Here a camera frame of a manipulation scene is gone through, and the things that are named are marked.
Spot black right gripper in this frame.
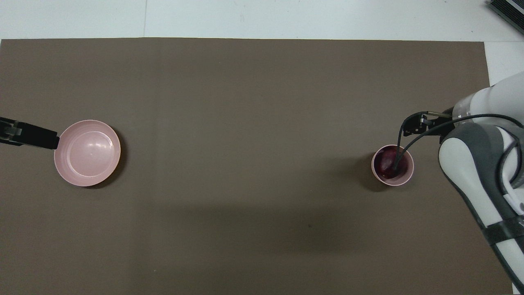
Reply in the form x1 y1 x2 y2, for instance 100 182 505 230
403 107 456 137

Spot dark red apple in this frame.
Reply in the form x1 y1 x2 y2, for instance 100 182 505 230
376 147 410 180

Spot pink plate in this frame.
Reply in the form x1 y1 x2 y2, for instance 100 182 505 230
54 120 122 187

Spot pink bowl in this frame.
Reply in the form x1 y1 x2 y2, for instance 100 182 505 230
371 144 415 187

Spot black ridged device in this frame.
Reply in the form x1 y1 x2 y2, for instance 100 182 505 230
488 0 524 24

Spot brown table mat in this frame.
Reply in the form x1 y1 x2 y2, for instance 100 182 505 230
0 38 515 295

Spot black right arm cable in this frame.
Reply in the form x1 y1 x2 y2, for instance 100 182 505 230
394 111 524 171

